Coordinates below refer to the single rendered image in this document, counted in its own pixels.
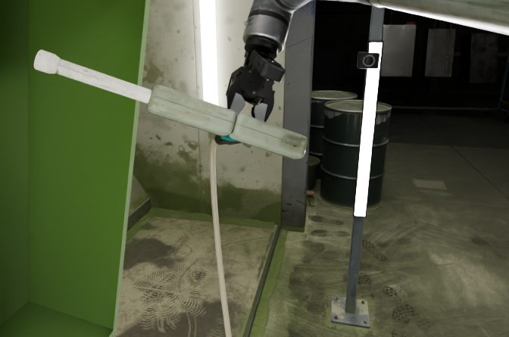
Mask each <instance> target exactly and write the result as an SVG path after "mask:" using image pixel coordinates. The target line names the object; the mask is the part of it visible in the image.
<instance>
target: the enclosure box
mask: <svg viewBox="0 0 509 337"><path fill-rule="evenodd" d="M150 1H151V0H0V337H112V336H113V335H114V334H115V332H116V331H117V319H118V311H119V303H120V290H121V282H122V275H123V260H124V252H125V245H126V231H127V223H128V216H129V208H130V193H131V186H132V178H133V164H134V157H135V149H136V135H137V127H138V119H139V106H140V101H138V100H135V99H132V98H128V97H126V96H123V95H119V94H117V93H114V92H110V91H108V90H105V89H101V88H99V87H96V86H92V85H89V84H87V83H83V82H80V81H78V80H74V79H71V78H69V77H66V76H62V75H60V74H57V73H45V72H42V71H40V70H36V69H35V68H34V61H35V58H36V55H37V53H38V51H39V50H44V51H47V52H50V53H52V54H54V55H57V56H58V57H59V58H60V59H62V60H65V61H69V62H71V63H74V64H77V65H80V66H82V67H86V68H89V69H91V70H95V71H97V72H99V73H103V74H106V75H108V76H112V77H115V78H118V79H119V80H123V81H126V82H128V83H132V84H135V85H137V86H141V87H142V76H143V68H144V60H145V47H146V39H147V31H148V17H149V9H150Z"/></svg>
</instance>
